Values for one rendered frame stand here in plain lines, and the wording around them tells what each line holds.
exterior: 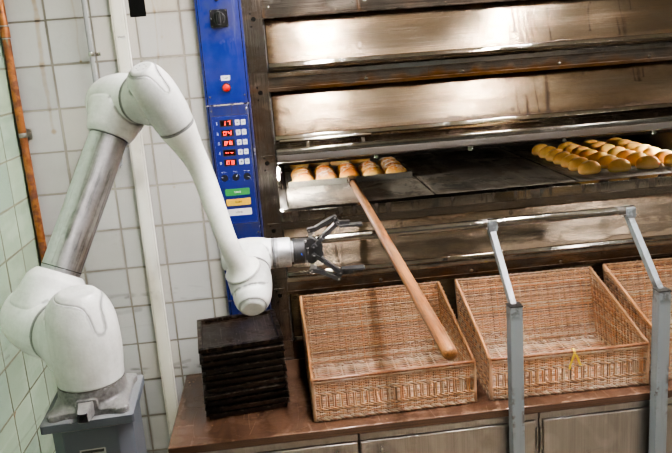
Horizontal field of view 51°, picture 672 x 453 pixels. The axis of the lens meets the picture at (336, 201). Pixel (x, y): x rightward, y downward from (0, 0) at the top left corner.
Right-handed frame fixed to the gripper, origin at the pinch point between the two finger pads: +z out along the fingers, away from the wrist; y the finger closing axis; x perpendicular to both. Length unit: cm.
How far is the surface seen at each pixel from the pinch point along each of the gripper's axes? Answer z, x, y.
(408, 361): 20, -42, 59
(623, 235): 111, -56, 21
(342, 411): -8, -7, 58
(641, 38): 114, -52, -55
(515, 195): 67, -57, 2
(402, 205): 23, -57, 2
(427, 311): 8, 61, -1
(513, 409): 46, 3, 58
